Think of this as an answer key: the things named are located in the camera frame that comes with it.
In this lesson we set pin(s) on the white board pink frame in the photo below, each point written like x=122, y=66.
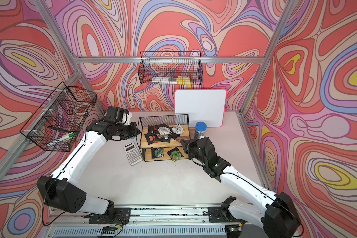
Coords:
x=201, y=105

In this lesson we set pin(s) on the white floral black tea bag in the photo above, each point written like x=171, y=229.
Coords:
x=178, y=129

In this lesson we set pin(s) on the green tea bag left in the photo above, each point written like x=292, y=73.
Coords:
x=157, y=152

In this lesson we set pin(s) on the blue-lidded pencil tube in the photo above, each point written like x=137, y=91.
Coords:
x=200, y=129

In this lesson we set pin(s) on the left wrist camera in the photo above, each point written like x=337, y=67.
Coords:
x=117, y=115

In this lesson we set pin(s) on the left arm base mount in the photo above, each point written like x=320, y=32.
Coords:
x=112, y=216

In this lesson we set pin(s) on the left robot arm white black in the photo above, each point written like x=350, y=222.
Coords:
x=60, y=190

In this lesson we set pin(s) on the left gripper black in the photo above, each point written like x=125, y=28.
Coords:
x=134, y=131

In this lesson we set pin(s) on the black wire basket left wall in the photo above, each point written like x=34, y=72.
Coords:
x=64, y=111

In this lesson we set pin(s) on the green tea bag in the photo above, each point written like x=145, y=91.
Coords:
x=175, y=154
x=157, y=152

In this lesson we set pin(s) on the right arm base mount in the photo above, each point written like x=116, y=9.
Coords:
x=220, y=215

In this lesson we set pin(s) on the green tea bag right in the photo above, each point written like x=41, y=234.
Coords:
x=175, y=154

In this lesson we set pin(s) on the black wire basket wall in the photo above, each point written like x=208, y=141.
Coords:
x=64, y=111
x=170, y=64

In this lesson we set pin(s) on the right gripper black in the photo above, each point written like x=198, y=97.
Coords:
x=188, y=145

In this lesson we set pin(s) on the yellow box in basket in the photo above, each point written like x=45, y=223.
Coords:
x=184, y=80

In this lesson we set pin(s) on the white strip box in basket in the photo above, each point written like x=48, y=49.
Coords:
x=164, y=80

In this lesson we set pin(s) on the green white marker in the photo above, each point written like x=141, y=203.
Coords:
x=64, y=138

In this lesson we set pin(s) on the black wire basket back wall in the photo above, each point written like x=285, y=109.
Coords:
x=170, y=64

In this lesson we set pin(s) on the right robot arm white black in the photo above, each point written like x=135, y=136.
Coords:
x=274, y=213

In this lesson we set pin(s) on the white scientific calculator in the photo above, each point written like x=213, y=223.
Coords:
x=132, y=153

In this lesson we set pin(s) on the red black tea bag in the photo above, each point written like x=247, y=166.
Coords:
x=181, y=138

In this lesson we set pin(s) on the silver white tea bag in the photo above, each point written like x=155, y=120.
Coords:
x=164, y=131

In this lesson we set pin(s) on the black wire wooden two-tier shelf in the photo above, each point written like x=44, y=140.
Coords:
x=150, y=137

